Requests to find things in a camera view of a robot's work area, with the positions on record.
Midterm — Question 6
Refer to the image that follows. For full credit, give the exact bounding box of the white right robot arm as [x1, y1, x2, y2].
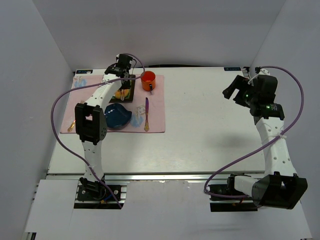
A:
[222, 75, 308, 210]

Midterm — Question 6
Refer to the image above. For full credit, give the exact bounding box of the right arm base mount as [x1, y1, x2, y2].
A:
[206, 184, 258, 213]

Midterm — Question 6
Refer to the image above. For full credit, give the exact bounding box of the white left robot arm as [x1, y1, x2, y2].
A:
[74, 54, 134, 183]

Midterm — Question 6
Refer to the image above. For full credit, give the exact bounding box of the dark blue leaf plate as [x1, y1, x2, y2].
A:
[104, 103, 132, 130]

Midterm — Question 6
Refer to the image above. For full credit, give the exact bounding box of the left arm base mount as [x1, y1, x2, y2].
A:
[73, 184, 127, 210]

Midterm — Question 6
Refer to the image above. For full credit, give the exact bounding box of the pink printed placemat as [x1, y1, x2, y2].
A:
[60, 75, 166, 134]

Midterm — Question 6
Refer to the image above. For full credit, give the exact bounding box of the orange mug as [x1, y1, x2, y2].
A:
[140, 71, 156, 92]

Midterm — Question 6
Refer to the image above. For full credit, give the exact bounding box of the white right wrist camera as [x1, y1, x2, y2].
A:
[253, 67, 271, 79]

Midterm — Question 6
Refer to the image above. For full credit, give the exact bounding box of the glazed ring doughnut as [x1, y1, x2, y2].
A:
[113, 89, 130, 100]

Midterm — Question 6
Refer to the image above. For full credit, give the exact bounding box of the black square tray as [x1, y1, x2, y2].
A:
[109, 80, 136, 103]

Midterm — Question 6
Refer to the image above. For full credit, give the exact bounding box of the purple iridescent knife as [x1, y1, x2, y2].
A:
[144, 97, 150, 132]

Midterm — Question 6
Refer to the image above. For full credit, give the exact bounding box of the gold fork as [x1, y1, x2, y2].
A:
[67, 120, 76, 133]

